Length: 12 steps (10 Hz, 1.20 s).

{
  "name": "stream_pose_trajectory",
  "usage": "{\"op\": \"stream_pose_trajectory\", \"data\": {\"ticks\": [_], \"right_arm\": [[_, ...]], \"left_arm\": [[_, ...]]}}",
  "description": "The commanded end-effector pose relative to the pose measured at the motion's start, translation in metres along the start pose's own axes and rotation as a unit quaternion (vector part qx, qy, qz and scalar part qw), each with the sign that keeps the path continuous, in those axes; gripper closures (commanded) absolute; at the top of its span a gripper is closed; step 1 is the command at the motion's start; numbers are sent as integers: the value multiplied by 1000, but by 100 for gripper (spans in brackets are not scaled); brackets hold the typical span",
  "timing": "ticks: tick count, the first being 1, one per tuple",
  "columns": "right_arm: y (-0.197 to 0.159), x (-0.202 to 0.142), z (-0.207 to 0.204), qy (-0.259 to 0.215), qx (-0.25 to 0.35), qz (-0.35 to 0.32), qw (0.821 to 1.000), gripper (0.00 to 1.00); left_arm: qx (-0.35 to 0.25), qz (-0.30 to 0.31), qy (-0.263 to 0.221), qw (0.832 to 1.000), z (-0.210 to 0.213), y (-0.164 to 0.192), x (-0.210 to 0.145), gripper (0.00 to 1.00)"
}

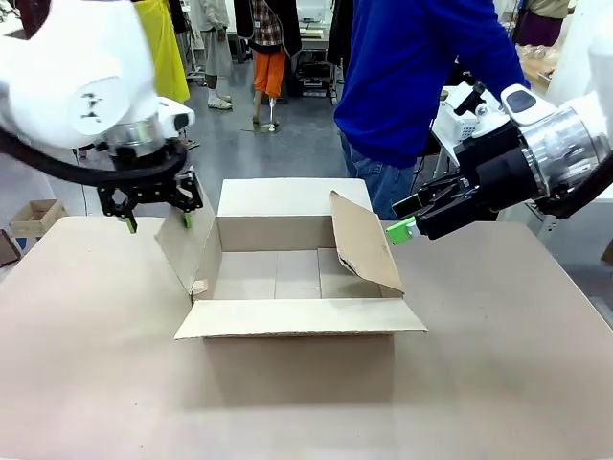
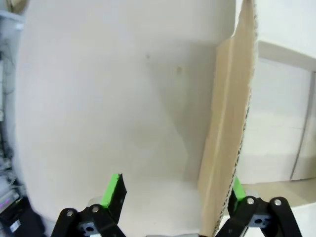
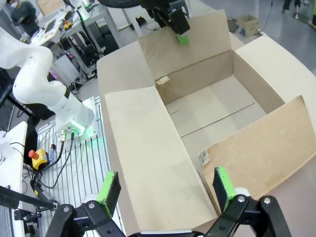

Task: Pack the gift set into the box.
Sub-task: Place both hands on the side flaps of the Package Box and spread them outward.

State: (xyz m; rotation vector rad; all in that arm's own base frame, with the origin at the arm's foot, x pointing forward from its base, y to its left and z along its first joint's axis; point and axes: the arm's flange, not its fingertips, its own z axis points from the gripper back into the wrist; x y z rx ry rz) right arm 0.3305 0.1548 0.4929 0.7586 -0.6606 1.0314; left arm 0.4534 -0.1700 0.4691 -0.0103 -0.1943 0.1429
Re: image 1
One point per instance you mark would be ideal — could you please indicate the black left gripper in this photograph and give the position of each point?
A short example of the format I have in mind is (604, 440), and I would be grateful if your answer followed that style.
(143, 184)

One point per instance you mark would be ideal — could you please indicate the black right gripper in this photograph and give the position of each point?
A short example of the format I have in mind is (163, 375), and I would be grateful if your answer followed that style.
(483, 182)

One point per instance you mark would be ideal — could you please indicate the brown cardboard box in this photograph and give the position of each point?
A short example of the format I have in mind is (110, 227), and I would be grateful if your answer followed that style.
(297, 364)

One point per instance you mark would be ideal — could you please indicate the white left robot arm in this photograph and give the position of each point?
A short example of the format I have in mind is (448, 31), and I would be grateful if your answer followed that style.
(72, 57)

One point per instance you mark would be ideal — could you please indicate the white perforated box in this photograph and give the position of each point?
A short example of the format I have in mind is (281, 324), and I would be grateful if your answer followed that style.
(452, 124)

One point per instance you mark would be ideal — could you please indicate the small open cardboard box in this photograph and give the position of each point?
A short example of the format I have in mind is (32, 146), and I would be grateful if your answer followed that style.
(38, 215)

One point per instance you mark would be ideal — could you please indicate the person in blue hoodie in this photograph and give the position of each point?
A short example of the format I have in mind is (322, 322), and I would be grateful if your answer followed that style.
(407, 72)

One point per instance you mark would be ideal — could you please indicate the person in yellow apron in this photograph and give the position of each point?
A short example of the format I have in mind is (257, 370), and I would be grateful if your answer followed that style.
(165, 52)

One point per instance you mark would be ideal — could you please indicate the brown flat board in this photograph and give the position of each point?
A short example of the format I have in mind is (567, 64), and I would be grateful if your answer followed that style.
(7, 248)

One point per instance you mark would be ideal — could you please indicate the person in beige clothes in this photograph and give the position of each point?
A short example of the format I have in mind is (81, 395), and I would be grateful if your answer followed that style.
(215, 43)

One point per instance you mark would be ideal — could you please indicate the black equipment cart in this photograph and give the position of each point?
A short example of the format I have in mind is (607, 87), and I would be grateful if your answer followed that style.
(316, 72)

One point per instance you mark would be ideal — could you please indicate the person in orange shorts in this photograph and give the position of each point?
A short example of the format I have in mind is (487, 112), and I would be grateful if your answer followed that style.
(269, 62)

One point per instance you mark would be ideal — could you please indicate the wooden table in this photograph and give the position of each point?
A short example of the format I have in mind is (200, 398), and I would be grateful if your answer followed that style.
(536, 64)

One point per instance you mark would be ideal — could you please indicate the cardboard piece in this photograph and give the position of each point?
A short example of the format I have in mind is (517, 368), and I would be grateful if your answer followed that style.
(608, 252)

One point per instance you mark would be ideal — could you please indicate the purple garment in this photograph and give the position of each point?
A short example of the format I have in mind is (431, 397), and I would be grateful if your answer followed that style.
(538, 26)

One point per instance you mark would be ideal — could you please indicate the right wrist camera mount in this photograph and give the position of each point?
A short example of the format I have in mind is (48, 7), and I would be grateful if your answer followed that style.
(471, 98)

